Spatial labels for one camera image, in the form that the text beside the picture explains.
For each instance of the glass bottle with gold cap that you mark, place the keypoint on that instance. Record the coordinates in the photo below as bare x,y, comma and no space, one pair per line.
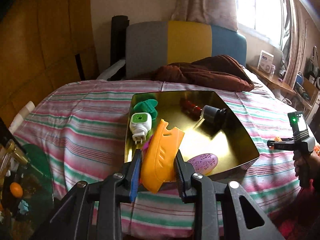
17,152

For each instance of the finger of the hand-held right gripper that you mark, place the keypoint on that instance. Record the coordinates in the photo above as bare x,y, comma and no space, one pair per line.
280,144

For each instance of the person's right forearm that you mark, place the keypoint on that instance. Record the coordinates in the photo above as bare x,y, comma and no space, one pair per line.
315,170

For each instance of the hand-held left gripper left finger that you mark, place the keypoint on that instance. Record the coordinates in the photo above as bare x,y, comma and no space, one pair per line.
135,175

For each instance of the brown duvet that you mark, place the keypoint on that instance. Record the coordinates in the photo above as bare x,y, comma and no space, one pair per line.
212,72

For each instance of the blue toy piece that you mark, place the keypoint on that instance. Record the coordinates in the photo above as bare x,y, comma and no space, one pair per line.
23,206

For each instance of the magenta plastic piece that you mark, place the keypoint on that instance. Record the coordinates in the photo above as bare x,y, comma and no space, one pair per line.
147,143

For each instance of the orange knife sheath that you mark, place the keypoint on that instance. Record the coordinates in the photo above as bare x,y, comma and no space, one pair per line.
160,155

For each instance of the patterned curtain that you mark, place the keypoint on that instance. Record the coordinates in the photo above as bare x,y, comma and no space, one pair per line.
295,50
205,2

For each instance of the black rolled mat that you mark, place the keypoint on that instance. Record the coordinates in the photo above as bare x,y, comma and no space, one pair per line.
118,37

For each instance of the orange toy blocks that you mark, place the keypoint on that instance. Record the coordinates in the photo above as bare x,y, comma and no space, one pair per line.
277,138

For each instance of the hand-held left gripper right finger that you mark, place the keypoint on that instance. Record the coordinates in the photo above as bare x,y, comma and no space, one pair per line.
180,175

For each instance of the striped blanket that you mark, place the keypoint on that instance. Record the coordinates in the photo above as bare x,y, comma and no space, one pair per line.
87,130

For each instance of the person's right hand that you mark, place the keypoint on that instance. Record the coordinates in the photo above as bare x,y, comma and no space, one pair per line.
297,167

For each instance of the wooden wardrobe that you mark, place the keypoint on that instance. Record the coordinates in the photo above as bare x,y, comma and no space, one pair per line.
37,42

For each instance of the clear plastic container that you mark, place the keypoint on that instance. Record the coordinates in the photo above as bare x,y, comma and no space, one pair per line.
5,162

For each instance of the orange fruit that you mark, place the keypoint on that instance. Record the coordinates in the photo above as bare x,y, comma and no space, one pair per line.
16,189

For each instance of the white box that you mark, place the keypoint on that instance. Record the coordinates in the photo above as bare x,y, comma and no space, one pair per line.
266,61

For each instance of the white green plug-in device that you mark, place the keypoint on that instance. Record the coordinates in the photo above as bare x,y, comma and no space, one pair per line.
140,125

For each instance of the wooden shelf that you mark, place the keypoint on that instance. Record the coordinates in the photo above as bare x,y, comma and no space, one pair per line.
275,81

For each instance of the green glass table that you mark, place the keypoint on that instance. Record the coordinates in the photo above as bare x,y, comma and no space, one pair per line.
37,160

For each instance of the white pillow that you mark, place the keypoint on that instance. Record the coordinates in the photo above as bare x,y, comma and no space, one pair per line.
252,76

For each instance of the gold tin tray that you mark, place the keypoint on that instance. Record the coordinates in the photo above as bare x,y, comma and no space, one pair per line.
225,140

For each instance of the window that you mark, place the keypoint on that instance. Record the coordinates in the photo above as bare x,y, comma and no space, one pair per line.
260,5

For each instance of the white foam board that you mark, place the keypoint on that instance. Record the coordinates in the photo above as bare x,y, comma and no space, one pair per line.
112,68

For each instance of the tall black box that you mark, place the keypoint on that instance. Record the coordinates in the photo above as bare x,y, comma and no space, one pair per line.
5,132

